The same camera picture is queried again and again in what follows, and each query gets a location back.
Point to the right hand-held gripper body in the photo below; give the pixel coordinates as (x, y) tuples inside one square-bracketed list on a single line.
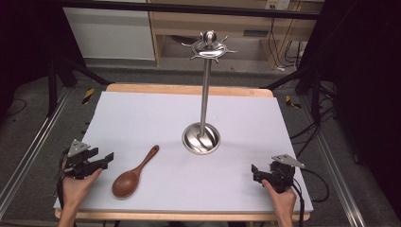
[(282, 176)]

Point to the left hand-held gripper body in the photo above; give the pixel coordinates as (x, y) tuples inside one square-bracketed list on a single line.
[(77, 164)]

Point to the brown wooden spoon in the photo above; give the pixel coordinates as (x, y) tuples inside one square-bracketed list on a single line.
[(126, 184)]

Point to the steel utensil rack stand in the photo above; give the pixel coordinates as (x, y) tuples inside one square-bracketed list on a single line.
[(205, 94)]

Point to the person's right hand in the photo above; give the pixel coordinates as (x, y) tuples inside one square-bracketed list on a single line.
[(285, 201)]

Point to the person's left hand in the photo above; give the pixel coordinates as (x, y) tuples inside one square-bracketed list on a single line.
[(75, 192)]

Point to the white foam mat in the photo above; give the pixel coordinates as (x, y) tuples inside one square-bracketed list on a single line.
[(157, 119)]

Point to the black metal stand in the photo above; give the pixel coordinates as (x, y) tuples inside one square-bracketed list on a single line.
[(315, 91), (52, 85)]

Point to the wooden table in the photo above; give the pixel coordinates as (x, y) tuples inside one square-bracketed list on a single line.
[(189, 90)]

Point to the white cabinet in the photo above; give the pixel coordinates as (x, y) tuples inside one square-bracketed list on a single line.
[(110, 31)]

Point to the black curtain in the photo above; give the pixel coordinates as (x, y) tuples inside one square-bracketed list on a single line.
[(25, 47), (369, 78)]

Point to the light wooden shelf unit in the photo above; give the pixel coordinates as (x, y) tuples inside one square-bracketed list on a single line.
[(233, 23)]

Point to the white power strip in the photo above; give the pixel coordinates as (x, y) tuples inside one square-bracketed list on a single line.
[(279, 3)]

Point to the black metal crossbar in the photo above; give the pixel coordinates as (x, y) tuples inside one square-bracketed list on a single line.
[(189, 8)]

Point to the aluminium floor rail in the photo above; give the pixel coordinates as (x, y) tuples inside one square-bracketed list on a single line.
[(334, 170), (34, 148)]

